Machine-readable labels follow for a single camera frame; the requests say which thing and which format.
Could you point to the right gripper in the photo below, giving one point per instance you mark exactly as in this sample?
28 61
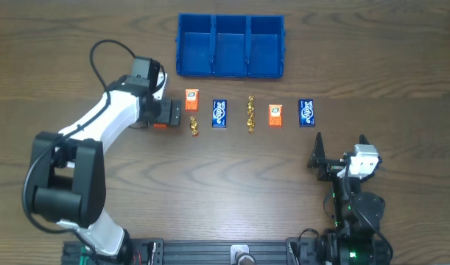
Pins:
331 169

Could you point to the blue candy pack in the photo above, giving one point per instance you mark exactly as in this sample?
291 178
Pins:
306 113
219 113

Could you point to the orange candy box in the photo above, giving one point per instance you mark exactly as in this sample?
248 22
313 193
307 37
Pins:
275 116
192 100
160 126

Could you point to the gold candy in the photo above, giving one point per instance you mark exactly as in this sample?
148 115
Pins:
194 126
250 105
251 124

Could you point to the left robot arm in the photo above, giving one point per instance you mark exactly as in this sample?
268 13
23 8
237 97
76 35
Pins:
114 114

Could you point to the blue tray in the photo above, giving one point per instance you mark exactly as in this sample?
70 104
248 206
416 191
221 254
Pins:
230 55

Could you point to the mounting rail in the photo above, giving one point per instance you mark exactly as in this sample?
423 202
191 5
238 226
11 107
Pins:
202 252

